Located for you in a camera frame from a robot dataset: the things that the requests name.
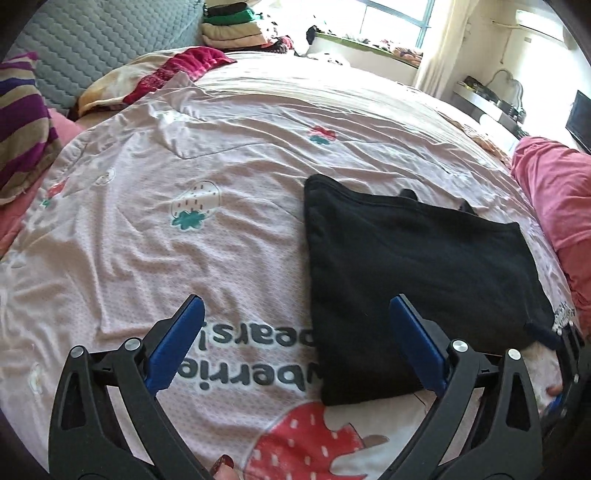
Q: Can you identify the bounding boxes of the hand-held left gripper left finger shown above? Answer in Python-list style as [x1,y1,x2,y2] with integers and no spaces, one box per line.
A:
[50,294,214,480]

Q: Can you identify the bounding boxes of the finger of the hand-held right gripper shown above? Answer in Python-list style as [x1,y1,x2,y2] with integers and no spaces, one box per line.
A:
[524,318,584,366]

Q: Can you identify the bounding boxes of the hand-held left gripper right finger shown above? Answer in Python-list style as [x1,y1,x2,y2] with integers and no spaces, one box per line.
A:
[387,295,544,480]

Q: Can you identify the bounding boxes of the black sweater with orange cuffs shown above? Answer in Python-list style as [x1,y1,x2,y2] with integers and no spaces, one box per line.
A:
[302,173,558,408]

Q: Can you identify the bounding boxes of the pile of patterned clothes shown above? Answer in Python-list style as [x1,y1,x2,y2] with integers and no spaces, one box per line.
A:
[262,25,306,57]

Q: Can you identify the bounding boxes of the person's left hand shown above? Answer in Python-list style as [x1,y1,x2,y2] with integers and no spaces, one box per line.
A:
[210,453,242,480]

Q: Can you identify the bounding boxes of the rose pink blanket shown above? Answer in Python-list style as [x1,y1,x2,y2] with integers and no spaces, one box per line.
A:
[509,135,591,334]

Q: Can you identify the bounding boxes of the pink strawberry printed quilt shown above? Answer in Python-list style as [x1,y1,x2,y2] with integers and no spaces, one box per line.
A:
[0,48,583,480]

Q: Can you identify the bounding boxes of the black monitor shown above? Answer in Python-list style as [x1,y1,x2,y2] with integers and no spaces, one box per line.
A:
[564,90,591,156]

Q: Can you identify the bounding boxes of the white desk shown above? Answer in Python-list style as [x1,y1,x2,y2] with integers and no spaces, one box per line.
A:
[451,82,528,138]

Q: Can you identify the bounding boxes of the purple striped pillow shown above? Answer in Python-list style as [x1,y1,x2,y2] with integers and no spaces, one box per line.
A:
[0,51,62,207]

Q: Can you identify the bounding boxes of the red and cream blanket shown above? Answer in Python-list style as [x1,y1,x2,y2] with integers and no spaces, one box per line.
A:
[76,46,239,119]

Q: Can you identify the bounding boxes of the green window sill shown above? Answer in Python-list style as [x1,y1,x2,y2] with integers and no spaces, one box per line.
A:
[313,32,422,71]

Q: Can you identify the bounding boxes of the cream curtain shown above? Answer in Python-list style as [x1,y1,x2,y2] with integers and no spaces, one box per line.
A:
[412,0,475,94]

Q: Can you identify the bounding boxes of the white air conditioner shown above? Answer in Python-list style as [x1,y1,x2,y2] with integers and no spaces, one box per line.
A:
[514,11,567,45]

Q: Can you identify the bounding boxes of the cream folded garment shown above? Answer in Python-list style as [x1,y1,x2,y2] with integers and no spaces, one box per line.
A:
[200,21,274,50]

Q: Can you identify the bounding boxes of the grey quilted headboard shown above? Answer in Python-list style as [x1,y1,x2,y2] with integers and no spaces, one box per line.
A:
[9,0,207,112]

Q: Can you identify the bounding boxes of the window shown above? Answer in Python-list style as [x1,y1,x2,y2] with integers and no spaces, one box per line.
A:
[355,0,438,50]

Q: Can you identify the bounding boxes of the green folded garment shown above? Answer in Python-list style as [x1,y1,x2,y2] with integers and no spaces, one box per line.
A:
[204,9,260,27]

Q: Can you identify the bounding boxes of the black folded garment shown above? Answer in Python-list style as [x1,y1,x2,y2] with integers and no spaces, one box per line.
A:
[205,2,253,16]

